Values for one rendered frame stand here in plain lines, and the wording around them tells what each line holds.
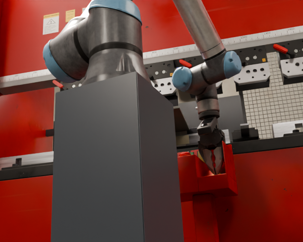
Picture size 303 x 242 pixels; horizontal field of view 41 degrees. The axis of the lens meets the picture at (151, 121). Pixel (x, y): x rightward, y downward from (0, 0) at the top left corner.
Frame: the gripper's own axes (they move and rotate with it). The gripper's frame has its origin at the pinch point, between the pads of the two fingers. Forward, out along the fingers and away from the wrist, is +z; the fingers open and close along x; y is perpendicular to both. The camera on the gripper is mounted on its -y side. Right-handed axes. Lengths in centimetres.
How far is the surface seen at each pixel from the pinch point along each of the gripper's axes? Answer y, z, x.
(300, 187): 21.3, 6.6, -24.9
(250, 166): 19.9, -2.8, -9.1
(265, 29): 38, -64, -23
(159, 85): 29, -45, 26
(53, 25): 26, -88, 77
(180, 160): -6.2, -4.0, 9.6
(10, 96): 33, -59, 110
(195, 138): 30.3, -19.2, 12.6
